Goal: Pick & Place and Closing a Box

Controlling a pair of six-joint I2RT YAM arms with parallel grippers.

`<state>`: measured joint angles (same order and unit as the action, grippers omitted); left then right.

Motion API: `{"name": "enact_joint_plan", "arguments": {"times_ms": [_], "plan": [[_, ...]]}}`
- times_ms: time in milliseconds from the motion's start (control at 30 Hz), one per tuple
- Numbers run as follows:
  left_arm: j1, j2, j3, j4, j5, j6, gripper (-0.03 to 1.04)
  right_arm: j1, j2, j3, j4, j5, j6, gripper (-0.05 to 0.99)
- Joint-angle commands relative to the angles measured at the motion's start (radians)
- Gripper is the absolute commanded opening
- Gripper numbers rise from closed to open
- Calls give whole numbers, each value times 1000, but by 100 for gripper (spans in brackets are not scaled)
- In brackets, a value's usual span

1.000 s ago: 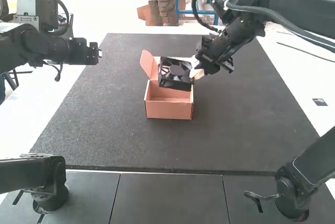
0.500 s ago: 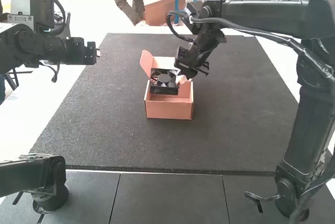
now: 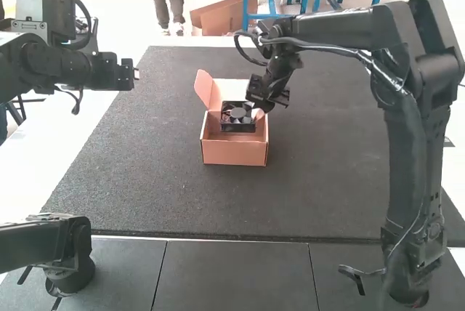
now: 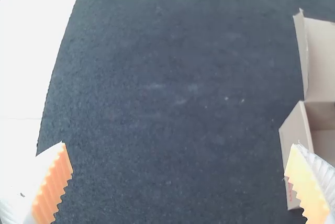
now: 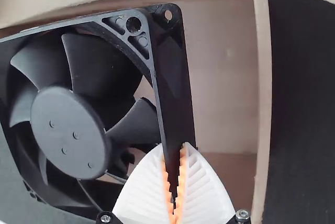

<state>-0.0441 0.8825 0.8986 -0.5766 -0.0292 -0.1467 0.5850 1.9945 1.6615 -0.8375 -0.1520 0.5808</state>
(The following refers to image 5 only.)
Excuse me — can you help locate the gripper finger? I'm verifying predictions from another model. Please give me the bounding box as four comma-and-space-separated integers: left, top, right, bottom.
175, 142, 252, 224
95, 144, 171, 224

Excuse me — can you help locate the black square fan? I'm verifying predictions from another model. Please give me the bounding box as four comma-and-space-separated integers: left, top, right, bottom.
0, 2, 200, 210

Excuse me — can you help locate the cardboard box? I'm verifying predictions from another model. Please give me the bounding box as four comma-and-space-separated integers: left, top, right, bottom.
0, 0, 335, 221

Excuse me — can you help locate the black mat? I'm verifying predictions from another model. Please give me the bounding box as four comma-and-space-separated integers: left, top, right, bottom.
266, 0, 335, 224

